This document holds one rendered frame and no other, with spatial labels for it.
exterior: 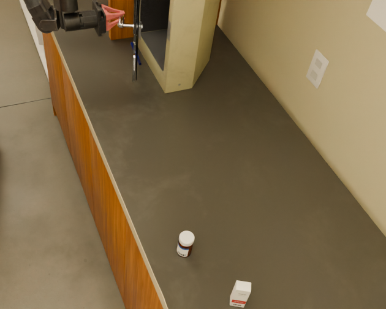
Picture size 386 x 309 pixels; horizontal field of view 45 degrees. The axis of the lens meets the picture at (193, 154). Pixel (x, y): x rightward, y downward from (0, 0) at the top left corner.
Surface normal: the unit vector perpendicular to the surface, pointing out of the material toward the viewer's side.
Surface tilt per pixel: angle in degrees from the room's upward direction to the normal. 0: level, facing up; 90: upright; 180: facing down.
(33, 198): 0
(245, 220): 0
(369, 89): 90
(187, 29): 90
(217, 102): 0
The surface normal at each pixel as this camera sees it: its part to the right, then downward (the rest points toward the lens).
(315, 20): -0.91, 0.23
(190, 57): 0.40, 0.71
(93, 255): 0.12, -0.67
